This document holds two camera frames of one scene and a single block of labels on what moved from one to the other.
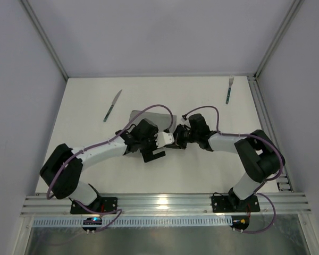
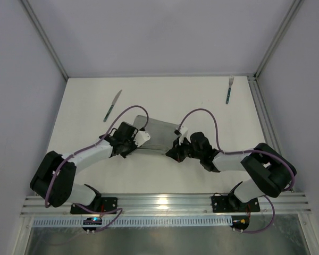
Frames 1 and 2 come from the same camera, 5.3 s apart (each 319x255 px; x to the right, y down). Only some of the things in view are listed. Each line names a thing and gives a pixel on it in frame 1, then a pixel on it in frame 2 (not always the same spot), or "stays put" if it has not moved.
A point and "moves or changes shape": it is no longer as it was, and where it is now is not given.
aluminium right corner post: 294,10 stays put
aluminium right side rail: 283,181 stays put
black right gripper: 179,136 -> 177,152
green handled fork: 231,82 stays put
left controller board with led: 94,220 stays put
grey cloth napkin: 162,121 moves or changes shape
